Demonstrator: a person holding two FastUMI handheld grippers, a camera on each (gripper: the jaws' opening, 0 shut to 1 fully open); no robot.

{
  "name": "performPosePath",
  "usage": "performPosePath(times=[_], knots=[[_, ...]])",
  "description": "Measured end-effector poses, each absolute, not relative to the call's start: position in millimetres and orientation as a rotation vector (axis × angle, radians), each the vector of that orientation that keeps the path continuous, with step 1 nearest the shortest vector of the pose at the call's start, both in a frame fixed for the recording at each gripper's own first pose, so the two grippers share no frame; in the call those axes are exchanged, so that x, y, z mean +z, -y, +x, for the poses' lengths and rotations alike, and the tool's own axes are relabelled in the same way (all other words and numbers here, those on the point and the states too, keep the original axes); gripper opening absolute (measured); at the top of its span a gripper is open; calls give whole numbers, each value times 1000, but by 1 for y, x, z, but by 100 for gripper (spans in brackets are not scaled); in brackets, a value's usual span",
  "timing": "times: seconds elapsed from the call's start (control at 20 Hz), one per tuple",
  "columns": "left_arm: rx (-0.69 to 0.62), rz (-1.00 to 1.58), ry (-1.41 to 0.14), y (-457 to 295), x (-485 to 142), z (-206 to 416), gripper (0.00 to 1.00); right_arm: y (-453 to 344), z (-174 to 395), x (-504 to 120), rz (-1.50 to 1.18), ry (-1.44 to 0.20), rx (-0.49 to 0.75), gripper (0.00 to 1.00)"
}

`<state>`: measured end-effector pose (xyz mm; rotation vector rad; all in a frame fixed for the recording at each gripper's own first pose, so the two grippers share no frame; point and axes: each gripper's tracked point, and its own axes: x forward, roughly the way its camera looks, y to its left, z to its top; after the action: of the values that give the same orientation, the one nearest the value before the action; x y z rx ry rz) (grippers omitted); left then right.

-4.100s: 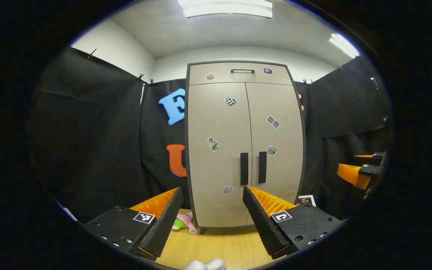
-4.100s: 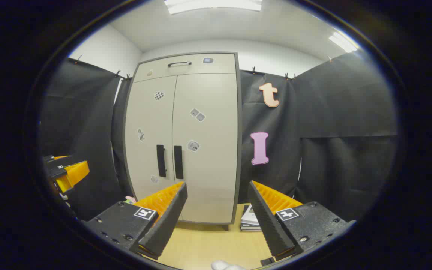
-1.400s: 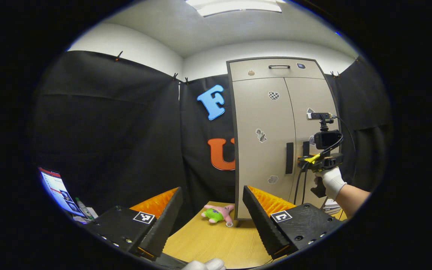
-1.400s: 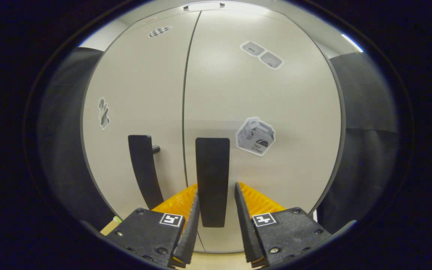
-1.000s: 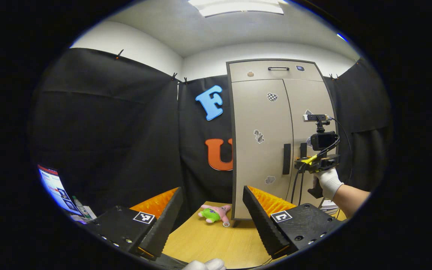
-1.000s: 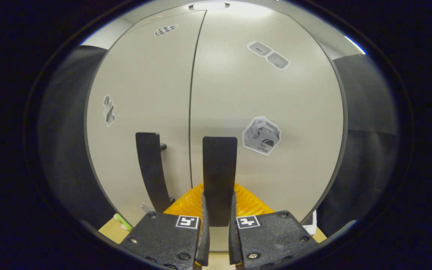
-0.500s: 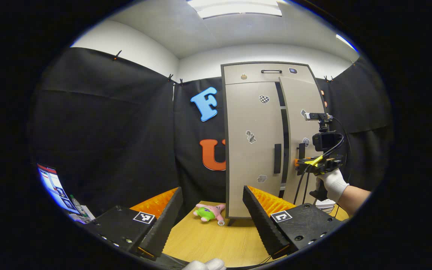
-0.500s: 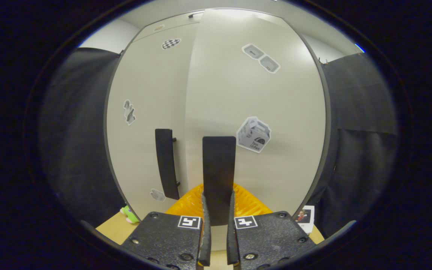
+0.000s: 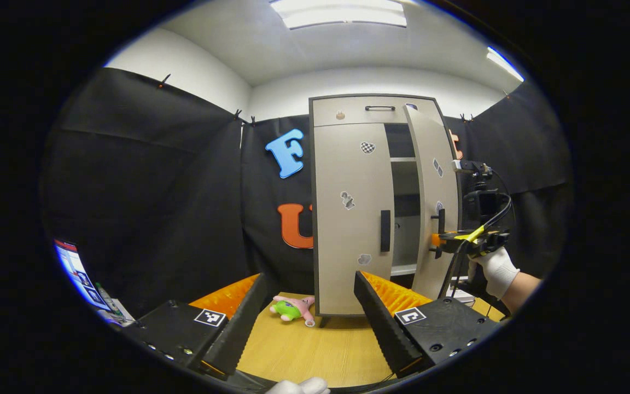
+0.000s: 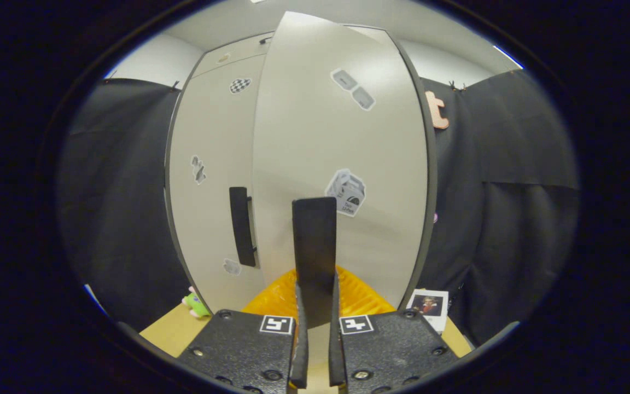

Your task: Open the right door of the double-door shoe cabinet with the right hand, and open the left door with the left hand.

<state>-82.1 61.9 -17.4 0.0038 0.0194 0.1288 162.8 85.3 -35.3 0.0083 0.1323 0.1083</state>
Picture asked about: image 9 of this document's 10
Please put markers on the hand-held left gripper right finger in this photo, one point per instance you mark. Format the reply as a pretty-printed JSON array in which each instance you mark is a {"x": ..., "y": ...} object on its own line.
[{"x": 383, "y": 328}]

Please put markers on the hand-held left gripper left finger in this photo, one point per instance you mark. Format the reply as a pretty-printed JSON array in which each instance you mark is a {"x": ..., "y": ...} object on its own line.
[{"x": 241, "y": 328}]

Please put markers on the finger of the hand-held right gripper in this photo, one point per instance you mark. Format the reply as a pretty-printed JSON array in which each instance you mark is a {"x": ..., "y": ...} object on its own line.
[{"x": 454, "y": 242}]

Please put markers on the beige cabinet door square stickers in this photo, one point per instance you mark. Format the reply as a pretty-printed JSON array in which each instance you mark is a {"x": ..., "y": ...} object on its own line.
[{"x": 447, "y": 189}]

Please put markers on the beige cabinet door checkered sticker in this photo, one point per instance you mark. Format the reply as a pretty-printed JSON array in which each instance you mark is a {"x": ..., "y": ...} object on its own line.
[{"x": 342, "y": 164}]

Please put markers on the beige double-door shoe cabinet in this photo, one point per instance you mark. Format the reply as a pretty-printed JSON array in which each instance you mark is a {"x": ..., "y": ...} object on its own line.
[{"x": 326, "y": 112}]

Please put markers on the stack of magazines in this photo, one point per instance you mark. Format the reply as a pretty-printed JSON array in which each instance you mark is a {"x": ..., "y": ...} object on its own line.
[{"x": 460, "y": 296}]

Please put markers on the pink and green plush toy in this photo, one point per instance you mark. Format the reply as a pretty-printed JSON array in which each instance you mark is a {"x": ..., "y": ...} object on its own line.
[{"x": 293, "y": 310}]

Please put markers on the narrow ceiling light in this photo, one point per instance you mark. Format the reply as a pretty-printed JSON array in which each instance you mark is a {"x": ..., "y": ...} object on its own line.
[{"x": 503, "y": 63}]

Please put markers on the black backdrop cloth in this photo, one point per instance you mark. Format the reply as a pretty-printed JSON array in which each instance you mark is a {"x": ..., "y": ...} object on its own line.
[{"x": 156, "y": 191}]

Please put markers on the bright display screen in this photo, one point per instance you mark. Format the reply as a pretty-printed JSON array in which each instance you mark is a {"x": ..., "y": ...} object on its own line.
[{"x": 77, "y": 271}]

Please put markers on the large ceiling light panel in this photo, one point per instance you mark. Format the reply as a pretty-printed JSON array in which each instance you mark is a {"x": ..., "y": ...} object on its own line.
[{"x": 342, "y": 13}]

